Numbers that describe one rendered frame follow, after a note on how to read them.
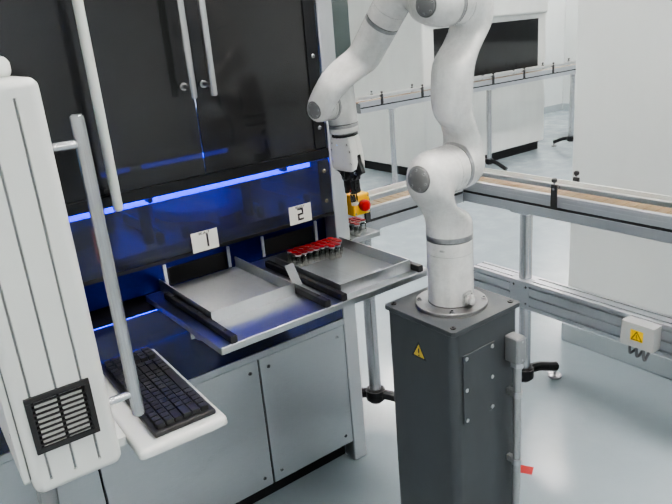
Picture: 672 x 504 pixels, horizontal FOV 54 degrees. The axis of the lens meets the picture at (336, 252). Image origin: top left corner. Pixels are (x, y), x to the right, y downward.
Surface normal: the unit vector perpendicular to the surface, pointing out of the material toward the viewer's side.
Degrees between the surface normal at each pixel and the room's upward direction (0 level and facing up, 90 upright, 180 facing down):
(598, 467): 0
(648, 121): 90
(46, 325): 90
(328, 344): 90
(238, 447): 90
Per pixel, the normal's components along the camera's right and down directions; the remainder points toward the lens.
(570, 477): -0.08, -0.94
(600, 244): -0.79, 0.26
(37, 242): 0.58, 0.22
